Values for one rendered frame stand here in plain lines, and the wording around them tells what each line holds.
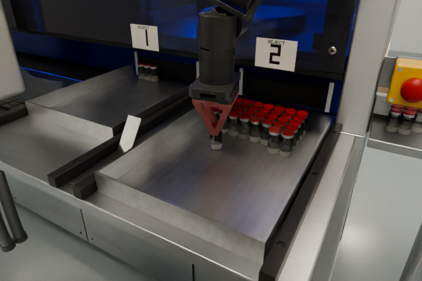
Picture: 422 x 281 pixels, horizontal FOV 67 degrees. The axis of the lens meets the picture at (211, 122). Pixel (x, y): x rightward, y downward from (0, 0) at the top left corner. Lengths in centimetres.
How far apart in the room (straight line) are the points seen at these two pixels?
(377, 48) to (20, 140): 68
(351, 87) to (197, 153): 31
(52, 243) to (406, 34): 484
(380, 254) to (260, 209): 133
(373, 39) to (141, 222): 48
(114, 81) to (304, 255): 72
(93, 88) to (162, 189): 48
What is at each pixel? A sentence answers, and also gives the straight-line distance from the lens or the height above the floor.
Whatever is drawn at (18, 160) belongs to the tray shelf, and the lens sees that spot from 64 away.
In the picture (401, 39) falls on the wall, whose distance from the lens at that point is 530.
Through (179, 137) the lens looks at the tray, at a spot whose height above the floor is 88.
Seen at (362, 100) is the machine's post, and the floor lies 95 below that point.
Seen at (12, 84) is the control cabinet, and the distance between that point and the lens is 119.
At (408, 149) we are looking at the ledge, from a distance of 69.
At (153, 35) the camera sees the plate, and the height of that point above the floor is 103.
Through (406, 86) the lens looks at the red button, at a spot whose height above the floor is 100.
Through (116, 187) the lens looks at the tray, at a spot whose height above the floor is 90.
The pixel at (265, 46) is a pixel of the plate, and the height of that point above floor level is 103.
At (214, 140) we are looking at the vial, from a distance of 56.
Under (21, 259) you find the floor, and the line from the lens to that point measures 177.
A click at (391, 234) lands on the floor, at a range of 187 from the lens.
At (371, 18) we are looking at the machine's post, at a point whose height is 110.
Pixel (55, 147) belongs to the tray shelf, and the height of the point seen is 88.
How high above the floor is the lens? 118
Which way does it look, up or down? 26 degrees down
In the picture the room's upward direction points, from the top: straight up
